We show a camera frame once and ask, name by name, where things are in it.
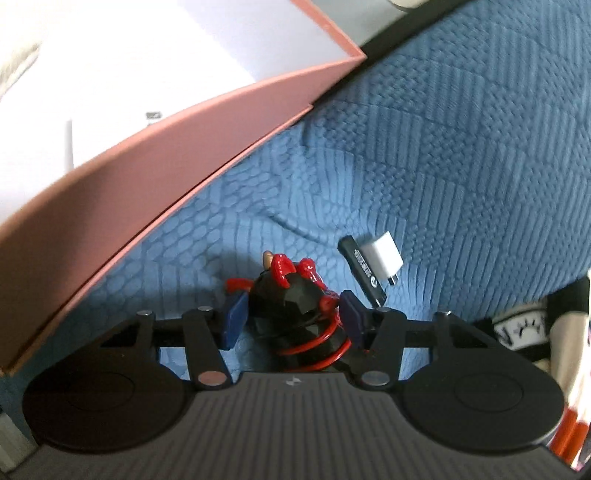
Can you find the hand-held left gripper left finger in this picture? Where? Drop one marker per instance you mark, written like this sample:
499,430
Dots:
234,319

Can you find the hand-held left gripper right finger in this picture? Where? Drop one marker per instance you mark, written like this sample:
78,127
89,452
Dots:
351,318

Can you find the black and red toy figure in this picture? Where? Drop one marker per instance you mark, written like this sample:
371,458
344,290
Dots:
286,300

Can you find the pink cardboard box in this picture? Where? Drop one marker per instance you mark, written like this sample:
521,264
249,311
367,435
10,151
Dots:
138,194

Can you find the black usb stick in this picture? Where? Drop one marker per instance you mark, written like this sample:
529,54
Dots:
364,277

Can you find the white charger block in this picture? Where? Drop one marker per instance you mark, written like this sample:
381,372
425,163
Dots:
381,251

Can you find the blue quilted mat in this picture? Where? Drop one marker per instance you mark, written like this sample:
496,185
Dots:
438,161

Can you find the striped fleece blanket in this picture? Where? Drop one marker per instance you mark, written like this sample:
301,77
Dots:
568,346

